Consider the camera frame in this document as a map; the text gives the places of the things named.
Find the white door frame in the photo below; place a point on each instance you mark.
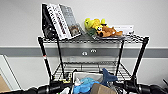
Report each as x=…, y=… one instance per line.
x=8, y=71

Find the small white wall fitting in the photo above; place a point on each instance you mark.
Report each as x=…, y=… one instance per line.
x=84, y=53
x=93, y=51

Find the flat white box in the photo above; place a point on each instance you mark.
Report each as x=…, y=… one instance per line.
x=126, y=29

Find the pale woven basket dark spots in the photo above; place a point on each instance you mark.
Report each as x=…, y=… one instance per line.
x=78, y=76

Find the light blue plush toy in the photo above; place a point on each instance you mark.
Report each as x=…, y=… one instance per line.
x=85, y=86

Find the dark blue shark plush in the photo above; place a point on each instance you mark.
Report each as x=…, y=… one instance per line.
x=108, y=77

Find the long grey wall band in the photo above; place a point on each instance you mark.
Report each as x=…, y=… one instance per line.
x=20, y=52

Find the yellow plush toy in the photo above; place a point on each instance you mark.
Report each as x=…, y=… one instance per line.
x=92, y=24

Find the grey printed box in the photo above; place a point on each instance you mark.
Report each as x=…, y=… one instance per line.
x=72, y=20

